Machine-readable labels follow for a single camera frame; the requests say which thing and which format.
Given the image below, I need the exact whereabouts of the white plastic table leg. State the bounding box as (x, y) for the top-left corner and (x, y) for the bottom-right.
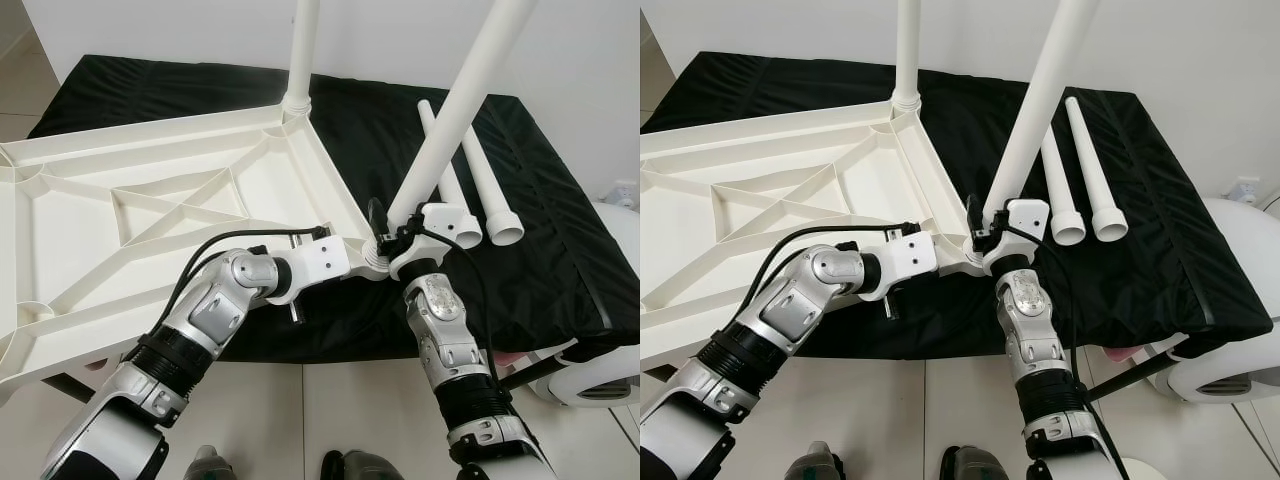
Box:
(1065, 96), (1129, 244)
(417, 97), (484, 249)
(965, 0), (1091, 266)
(887, 0), (924, 121)
(458, 120), (525, 245)
(1040, 130), (1087, 247)
(362, 0), (538, 273)
(282, 0), (322, 126)

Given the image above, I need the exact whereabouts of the white plastic children table top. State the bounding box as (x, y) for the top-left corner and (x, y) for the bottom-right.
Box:
(0, 105), (391, 401)
(640, 100), (986, 361)

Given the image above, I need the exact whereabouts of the black cloth table cover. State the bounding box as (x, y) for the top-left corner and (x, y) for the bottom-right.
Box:
(30, 53), (641, 363)
(640, 50), (1276, 359)

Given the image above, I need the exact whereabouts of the black metal table leg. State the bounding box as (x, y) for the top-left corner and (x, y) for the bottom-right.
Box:
(45, 370), (101, 402)
(1085, 345), (1181, 396)
(500, 355), (563, 392)

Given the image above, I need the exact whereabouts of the grey robot right foot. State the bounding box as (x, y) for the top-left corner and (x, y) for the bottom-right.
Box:
(320, 450), (406, 480)
(940, 445), (1011, 480)

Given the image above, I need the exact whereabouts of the grey robot foot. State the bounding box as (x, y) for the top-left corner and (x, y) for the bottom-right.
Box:
(185, 445), (236, 480)
(320, 450), (406, 480)
(940, 445), (1011, 480)
(785, 440), (846, 480)

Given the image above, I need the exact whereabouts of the white round appliance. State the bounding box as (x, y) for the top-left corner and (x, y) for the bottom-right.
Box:
(535, 195), (641, 406)
(1150, 195), (1280, 401)

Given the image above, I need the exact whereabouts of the grey robot left foot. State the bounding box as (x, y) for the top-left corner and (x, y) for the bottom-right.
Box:
(785, 440), (846, 480)
(185, 445), (236, 480)

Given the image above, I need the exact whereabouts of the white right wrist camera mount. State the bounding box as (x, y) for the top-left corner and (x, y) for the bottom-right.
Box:
(985, 198), (1052, 277)
(388, 202), (473, 281)

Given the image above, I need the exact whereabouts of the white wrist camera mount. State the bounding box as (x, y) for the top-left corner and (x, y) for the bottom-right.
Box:
(275, 232), (352, 307)
(868, 230), (942, 302)
(985, 198), (1052, 277)
(388, 202), (473, 281)

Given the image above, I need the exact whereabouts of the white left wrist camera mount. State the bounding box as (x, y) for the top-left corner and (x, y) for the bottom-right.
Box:
(868, 230), (942, 302)
(275, 232), (352, 307)

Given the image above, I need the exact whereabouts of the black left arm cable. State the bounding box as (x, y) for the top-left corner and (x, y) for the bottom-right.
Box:
(755, 222), (921, 311)
(170, 226), (331, 331)

